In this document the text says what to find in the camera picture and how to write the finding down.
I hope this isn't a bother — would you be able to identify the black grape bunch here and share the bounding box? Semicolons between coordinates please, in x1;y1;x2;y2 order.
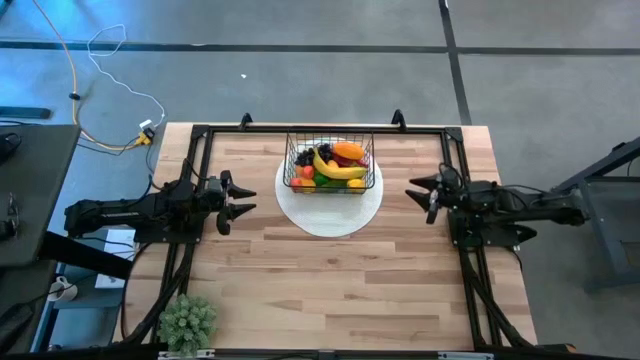
293;142;335;168

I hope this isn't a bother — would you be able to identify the yellow orange mango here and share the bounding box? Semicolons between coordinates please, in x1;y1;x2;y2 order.
332;141;367;162

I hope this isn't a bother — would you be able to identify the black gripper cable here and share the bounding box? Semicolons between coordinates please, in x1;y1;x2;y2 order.
181;158;212;184
437;161;467;192

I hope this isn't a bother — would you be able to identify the orange floor cable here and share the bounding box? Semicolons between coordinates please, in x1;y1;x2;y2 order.
30;0;151;152

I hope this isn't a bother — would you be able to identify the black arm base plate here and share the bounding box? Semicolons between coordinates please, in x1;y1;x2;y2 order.
133;219;207;246
447;209;539;249

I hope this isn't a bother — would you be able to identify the black computer mouse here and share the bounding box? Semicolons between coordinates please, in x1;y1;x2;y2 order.
0;131;23;163

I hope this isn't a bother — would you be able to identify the yellow banana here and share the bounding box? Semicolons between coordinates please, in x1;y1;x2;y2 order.
312;146;369;182

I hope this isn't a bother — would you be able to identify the black flat bar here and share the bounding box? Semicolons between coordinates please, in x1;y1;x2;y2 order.
0;105;52;120

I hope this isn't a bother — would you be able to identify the white yellow power adapter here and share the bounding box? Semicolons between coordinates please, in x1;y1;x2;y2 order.
135;118;157;147

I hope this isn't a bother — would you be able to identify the white mug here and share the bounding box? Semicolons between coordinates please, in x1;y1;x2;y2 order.
47;274;80;303

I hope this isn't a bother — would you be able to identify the green potted plant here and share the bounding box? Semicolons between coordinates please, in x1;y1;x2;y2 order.
156;293;220;357

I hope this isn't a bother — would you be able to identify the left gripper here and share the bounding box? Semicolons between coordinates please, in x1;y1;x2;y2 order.
198;170;258;237

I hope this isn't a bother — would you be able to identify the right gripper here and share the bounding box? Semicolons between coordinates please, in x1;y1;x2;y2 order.
404;164;472;226

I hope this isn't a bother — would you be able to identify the white paper sheet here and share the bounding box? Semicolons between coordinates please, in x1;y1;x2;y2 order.
93;228;137;290

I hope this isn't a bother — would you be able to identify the black desk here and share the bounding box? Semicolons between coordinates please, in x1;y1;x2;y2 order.
0;123;82;269

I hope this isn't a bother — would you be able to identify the black wire basket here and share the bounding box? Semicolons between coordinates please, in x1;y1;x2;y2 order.
282;130;377;195

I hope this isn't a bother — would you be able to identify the black desk beam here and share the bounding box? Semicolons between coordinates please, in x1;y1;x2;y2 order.
39;230;135;281

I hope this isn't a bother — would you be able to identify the grey table frame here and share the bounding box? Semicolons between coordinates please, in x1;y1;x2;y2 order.
549;134;640;294

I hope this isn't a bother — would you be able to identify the white floor cable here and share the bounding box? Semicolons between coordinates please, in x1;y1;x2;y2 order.
86;23;167;132

